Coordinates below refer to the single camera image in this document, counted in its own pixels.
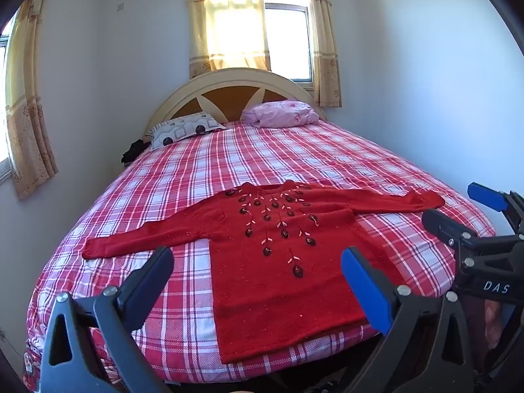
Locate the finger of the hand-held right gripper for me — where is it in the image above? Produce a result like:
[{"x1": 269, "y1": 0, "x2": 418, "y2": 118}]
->
[
  {"x1": 467, "y1": 182, "x2": 524, "y2": 239},
  {"x1": 421, "y1": 209, "x2": 494, "y2": 256}
]

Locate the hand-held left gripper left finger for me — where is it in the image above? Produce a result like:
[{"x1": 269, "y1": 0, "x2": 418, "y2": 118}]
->
[{"x1": 40, "y1": 246, "x2": 175, "y2": 393}]

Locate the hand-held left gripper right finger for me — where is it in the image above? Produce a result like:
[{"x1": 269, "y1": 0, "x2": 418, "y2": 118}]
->
[{"x1": 341, "y1": 247, "x2": 489, "y2": 393}]

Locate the red knitted sweater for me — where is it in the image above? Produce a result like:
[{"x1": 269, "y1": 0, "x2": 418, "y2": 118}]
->
[{"x1": 82, "y1": 180, "x2": 445, "y2": 364}]

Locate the bed with red plaid sheet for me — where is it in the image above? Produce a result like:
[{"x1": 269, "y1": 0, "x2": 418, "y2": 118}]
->
[{"x1": 22, "y1": 117, "x2": 498, "y2": 393}]

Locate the dark cloth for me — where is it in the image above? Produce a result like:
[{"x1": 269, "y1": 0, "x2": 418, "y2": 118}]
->
[{"x1": 121, "y1": 139, "x2": 150, "y2": 165}]

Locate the grey patterned pillow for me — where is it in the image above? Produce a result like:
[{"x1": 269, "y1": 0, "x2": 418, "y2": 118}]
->
[{"x1": 146, "y1": 111, "x2": 227, "y2": 151}]

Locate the cream wooden headboard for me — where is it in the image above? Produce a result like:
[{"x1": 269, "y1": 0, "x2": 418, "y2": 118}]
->
[{"x1": 149, "y1": 67, "x2": 328, "y2": 132}]

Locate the pink pillow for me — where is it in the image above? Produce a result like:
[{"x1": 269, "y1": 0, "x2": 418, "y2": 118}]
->
[{"x1": 241, "y1": 100, "x2": 320, "y2": 128}]

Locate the beige side curtain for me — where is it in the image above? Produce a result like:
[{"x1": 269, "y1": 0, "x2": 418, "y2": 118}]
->
[{"x1": 4, "y1": 0, "x2": 59, "y2": 200}]

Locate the narrow beige curtain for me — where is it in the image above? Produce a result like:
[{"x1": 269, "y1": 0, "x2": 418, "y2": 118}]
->
[{"x1": 301, "y1": 0, "x2": 342, "y2": 108}]

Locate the wide beige curtain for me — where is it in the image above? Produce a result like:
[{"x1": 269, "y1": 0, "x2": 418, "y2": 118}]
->
[{"x1": 186, "y1": 0, "x2": 271, "y2": 80}]

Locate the side window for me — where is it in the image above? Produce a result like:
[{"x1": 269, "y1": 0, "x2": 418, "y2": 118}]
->
[{"x1": 0, "y1": 20, "x2": 13, "y2": 185}]

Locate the window behind headboard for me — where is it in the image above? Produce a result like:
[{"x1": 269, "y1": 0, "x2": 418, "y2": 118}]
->
[{"x1": 260, "y1": 0, "x2": 314, "y2": 83}]

